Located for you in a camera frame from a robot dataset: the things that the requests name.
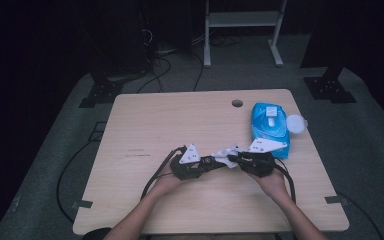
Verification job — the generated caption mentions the blue wet wipes pack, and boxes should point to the blue wet wipes pack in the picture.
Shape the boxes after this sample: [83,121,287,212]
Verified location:
[250,101,292,160]

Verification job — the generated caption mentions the right hand-held gripper black cable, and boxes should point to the right hand-held gripper black cable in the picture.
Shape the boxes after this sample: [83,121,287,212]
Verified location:
[273,158,297,205]

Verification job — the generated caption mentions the grey tape piece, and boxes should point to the grey tape piece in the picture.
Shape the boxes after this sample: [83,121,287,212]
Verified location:
[324,195,349,205]
[71,199,94,210]

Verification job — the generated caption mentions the white power strip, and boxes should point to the white power strip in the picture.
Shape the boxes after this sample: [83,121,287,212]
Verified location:
[154,47,181,57]

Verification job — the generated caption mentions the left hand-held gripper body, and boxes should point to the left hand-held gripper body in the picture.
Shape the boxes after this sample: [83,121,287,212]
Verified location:
[169,143,205,181]

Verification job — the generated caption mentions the white metal stand frame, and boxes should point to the white metal stand frame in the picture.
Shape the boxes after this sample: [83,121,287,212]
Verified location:
[203,0,288,69]

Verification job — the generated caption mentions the hand-held gripper black cable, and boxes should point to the hand-held gripper black cable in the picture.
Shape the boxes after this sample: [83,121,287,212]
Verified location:
[273,158,297,205]
[140,145,188,201]

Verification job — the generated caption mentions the person's left hand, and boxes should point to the person's left hand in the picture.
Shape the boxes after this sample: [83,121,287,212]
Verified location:
[151,168,189,198]

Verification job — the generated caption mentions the left hand-held gripper black cable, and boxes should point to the left hand-held gripper black cable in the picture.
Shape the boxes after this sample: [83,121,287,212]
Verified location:
[140,145,188,201]

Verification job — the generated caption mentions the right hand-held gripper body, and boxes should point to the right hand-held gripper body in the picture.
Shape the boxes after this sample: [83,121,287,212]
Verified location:
[240,137,288,179]

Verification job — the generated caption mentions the white round lid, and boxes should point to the white round lid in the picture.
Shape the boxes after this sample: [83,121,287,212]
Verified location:
[285,113,309,135]

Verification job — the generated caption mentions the white wet wipe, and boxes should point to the white wet wipe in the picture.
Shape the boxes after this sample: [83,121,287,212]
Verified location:
[210,143,242,169]

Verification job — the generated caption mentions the black stand base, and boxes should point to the black stand base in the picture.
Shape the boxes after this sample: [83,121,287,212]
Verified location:
[78,78,125,109]
[303,66,358,104]

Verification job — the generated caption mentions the black looped floor cable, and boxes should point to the black looped floor cable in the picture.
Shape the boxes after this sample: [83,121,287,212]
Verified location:
[135,49,206,95]

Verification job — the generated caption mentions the person's right hand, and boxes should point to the person's right hand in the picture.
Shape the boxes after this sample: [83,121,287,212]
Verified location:
[248,169,291,203]

